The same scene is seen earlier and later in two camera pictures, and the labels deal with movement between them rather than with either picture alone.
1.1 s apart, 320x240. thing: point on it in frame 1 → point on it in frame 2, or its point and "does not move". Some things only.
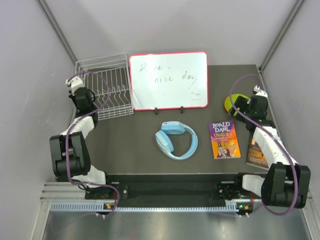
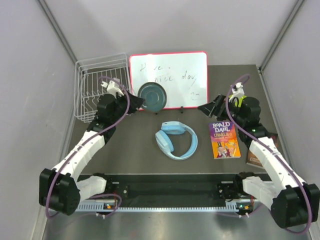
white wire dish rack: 108,76 does not move
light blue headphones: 165,141 does not move
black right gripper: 242,103 → 219,104
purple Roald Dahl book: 224,140 does not move
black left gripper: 73,99 → 135,102
